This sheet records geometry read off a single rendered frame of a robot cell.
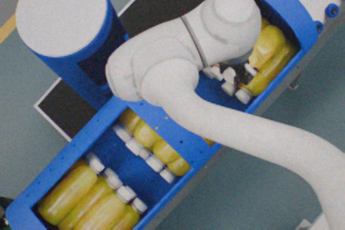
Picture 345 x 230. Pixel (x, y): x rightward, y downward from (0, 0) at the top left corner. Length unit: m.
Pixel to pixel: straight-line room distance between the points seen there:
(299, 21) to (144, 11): 1.27
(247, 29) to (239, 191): 1.61
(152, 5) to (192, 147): 1.32
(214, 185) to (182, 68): 1.60
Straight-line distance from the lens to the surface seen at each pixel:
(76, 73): 1.76
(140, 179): 1.56
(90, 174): 1.42
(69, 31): 1.61
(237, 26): 0.93
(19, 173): 2.69
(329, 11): 1.66
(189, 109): 0.88
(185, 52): 0.95
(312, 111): 2.57
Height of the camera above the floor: 2.49
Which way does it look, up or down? 75 degrees down
